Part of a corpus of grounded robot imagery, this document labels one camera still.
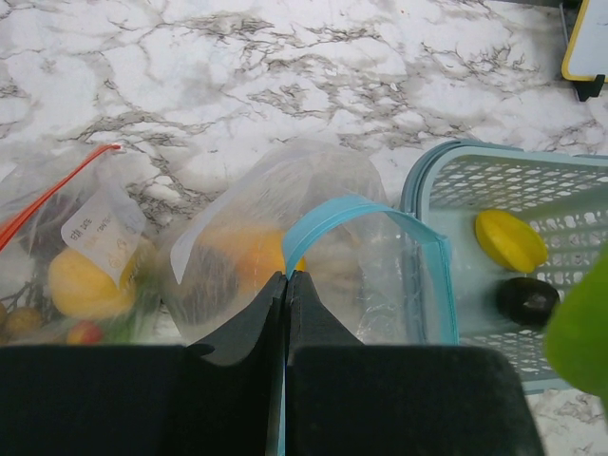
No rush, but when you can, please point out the yellow toy fruit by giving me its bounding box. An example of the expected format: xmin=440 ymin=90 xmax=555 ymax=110
xmin=475 ymin=209 xmax=548 ymax=274

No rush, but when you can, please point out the green leafy toy vegetable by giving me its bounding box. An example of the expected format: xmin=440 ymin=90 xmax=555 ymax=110
xmin=544 ymin=251 xmax=607 ymax=398

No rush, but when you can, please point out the large orange mango toy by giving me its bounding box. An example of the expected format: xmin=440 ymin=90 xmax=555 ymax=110
xmin=199 ymin=226 xmax=286 ymax=293

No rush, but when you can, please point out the teal plastic basket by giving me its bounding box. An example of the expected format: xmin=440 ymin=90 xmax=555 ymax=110
xmin=401 ymin=140 xmax=607 ymax=393

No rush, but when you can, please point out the orange zip clear bag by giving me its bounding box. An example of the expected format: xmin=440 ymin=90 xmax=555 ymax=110
xmin=1 ymin=143 xmax=160 ymax=345

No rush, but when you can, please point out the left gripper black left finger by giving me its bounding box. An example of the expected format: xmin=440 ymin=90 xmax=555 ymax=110
xmin=1 ymin=274 xmax=287 ymax=455

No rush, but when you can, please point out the black round toy fruit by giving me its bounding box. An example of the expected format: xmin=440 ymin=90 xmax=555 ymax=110
xmin=496 ymin=276 xmax=561 ymax=328

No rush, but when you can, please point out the small whiteboard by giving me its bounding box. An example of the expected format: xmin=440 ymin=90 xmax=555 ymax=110
xmin=560 ymin=0 xmax=607 ymax=103

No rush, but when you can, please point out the dark purple toy fruit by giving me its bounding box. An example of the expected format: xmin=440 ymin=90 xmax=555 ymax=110
xmin=181 ymin=246 xmax=238 ymax=321

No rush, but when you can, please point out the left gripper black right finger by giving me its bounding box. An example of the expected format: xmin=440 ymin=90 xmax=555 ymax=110
xmin=284 ymin=272 xmax=544 ymax=455

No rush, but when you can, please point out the brown longan bunch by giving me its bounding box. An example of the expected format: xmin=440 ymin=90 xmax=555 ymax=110
xmin=1 ymin=280 xmax=48 ymax=345

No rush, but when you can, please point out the blue zip clear bag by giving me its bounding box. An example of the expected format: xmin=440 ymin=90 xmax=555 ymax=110
xmin=159 ymin=142 xmax=458 ymax=345

